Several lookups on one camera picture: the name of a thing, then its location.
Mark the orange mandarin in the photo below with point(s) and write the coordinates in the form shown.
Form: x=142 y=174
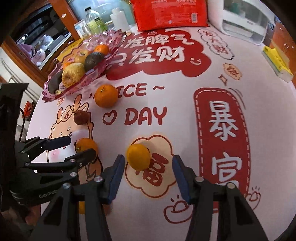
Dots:
x=102 y=48
x=106 y=96

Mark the red drink multipack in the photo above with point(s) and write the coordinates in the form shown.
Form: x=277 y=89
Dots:
x=151 y=15

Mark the red yellow apple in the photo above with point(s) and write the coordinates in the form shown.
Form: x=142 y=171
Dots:
x=81 y=56

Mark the orange mandarin in plate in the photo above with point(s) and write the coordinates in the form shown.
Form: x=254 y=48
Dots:
x=102 y=48

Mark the white water dispenser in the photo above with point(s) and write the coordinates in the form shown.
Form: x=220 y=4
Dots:
x=247 y=20

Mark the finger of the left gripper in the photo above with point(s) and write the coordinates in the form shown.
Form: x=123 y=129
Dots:
x=55 y=173
x=34 y=147

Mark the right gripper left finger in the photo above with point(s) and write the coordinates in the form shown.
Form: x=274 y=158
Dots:
x=60 y=220

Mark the dark avocado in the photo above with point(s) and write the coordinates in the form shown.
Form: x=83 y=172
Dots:
x=93 y=60

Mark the yellow tissue pack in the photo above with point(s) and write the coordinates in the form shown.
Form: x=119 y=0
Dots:
x=277 y=64

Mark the clear bottle black cap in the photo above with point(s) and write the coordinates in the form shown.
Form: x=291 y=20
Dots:
x=94 y=21

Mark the yellow pear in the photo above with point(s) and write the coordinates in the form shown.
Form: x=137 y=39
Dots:
x=72 y=74

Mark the white blue paper box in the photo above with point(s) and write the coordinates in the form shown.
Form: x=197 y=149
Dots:
x=82 y=29

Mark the small orange behind pear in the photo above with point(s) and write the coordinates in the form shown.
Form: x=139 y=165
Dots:
x=66 y=64

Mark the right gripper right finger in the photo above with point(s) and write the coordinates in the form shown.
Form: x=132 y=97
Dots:
x=236 y=219

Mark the dark red wrinkled fruit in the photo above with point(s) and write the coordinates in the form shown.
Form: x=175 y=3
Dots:
x=81 y=117

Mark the white squeeze bottle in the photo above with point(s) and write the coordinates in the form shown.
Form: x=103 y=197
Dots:
x=119 y=20

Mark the blackened banana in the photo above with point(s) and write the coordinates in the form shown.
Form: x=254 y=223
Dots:
x=55 y=82

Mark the pink glass fruit plate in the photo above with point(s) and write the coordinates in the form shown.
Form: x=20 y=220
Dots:
x=113 y=39

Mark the yellow tin box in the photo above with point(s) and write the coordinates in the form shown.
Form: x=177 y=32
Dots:
x=69 y=49

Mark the printed pink tablecloth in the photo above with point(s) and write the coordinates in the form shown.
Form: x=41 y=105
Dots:
x=213 y=100

